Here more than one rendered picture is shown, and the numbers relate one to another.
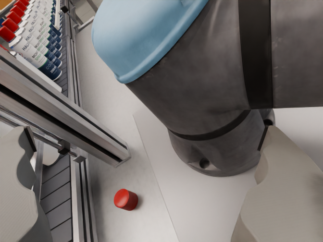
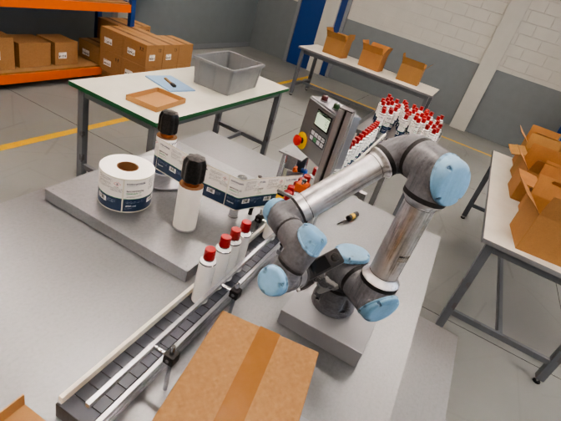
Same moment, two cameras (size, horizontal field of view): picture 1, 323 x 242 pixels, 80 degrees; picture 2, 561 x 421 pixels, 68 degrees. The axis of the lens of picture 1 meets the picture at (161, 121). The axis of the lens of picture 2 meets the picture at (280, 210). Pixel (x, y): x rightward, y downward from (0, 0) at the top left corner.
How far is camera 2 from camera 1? 1.20 m
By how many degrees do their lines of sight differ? 19
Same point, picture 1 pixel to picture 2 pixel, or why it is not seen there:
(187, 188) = (303, 299)
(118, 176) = not seen: hidden behind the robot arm
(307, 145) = (343, 327)
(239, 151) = (329, 302)
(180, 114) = (331, 274)
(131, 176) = not seen: hidden behind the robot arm
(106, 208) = not seen: hidden behind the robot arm
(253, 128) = (338, 301)
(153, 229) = (274, 300)
